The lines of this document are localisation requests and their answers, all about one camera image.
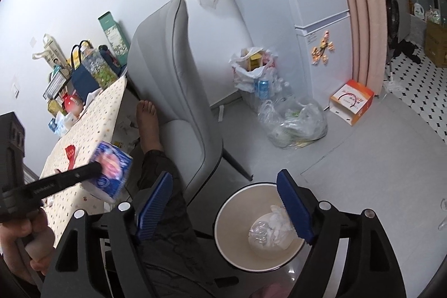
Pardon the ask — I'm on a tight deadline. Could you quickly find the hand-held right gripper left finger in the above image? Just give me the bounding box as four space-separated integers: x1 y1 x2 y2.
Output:
41 171 174 298

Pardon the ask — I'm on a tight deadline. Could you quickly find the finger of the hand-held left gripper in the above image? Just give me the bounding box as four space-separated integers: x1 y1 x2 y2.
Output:
24 163 103 196

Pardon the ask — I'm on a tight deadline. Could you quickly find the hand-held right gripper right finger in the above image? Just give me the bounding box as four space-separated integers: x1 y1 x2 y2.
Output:
277 170 408 298

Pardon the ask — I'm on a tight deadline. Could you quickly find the white paper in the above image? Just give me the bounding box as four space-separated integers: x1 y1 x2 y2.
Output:
269 205 293 226

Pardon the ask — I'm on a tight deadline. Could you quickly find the white tissue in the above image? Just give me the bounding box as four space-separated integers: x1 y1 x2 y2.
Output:
275 220 298 241

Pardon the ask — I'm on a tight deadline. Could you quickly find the clear plastic wrapper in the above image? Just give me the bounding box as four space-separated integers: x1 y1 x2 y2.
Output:
249 219 277 247

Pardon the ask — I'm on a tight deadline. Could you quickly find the blue patterned tissue packet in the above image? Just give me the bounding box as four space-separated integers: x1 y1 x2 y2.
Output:
85 141 134 204

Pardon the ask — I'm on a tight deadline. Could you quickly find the white trash bin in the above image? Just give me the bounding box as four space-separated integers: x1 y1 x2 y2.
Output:
214 182 310 273

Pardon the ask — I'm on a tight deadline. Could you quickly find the person's left hand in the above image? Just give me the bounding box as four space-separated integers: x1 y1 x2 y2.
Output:
0 209 54 276

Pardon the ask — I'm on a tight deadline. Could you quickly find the person's leg in dark pants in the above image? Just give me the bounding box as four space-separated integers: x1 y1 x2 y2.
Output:
131 100 218 298

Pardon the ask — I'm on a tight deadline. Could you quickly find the red paper packet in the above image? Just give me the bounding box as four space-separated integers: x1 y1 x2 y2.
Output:
64 144 78 170

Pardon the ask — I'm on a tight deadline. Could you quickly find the soft tissue pack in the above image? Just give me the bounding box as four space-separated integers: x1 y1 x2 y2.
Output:
49 112 76 137

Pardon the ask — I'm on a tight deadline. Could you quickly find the floral tablecloth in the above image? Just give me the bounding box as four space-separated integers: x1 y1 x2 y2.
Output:
38 76 128 240

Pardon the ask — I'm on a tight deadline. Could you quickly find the yellow glass jar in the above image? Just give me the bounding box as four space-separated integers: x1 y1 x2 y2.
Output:
47 99 64 116

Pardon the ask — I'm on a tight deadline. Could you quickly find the red and white vase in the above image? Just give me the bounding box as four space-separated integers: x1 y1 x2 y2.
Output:
62 93 85 115

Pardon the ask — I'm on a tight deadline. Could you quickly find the clear plastic bag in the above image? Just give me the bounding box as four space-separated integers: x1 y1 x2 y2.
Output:
258 98 329 148

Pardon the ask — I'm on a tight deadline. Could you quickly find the white flat wrapper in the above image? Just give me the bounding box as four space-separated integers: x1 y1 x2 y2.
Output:
85 89 106 107

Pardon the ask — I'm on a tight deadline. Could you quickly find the navy lunch bag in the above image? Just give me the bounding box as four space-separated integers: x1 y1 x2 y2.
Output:
70 40 106 93

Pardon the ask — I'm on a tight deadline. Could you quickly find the clear bottle with plants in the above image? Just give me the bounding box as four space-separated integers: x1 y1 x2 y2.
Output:
81 47 120 89

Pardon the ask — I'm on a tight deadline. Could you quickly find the orange and white box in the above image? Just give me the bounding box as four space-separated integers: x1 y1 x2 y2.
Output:
329 79 375 127

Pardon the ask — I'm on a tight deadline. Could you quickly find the blue can in bag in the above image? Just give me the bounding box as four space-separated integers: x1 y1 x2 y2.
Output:
256 78 270 100

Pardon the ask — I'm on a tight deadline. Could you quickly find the grey upholstered chair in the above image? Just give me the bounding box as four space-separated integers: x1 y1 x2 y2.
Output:
127 0 253 206

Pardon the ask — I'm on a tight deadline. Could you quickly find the white bag of waste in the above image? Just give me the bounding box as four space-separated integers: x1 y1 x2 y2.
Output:
229 47 280 102

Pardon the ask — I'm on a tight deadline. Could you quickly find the tall green box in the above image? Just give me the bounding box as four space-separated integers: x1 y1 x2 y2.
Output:
98 11 132 67

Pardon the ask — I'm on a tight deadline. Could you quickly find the black cloth on floor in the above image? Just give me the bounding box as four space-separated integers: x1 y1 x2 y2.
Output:
393 40 422 63

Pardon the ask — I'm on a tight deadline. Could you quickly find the pink curtain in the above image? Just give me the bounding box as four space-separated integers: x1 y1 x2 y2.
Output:
326 0 390 95

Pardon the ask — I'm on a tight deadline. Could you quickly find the cardboard box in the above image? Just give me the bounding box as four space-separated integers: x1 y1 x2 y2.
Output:
424 20 447 68

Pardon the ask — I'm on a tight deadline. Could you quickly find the grey washing machine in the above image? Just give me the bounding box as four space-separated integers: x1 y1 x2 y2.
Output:
380 0 403 48

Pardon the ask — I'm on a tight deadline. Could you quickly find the black wire basket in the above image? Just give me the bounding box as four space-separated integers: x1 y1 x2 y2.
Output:
42 73 69 101

